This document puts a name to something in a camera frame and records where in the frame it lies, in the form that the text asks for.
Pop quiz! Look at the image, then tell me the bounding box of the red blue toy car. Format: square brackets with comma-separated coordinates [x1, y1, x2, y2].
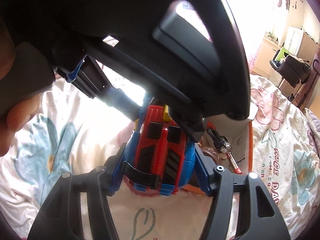
[122, 105, 195, 196]

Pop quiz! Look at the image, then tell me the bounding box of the brown glasses case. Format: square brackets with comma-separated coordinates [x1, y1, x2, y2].
[189, 147, 220, 187]

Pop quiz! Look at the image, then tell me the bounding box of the person's hand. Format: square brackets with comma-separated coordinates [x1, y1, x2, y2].
[1, 21, 41, 156]

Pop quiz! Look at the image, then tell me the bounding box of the red black screwdriver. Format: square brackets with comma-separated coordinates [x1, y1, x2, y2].
[206, 121, 242, 175]

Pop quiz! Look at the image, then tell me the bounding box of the orange shoe box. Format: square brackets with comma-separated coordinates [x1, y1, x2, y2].
[184, 102, 259, 196]

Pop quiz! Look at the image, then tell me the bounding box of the floral white bed sheet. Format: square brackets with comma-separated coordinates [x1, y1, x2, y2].
[1, 75, 319, 239]

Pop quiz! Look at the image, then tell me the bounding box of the black office chair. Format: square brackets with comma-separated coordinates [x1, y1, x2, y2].
[268, 47, 311, 101]

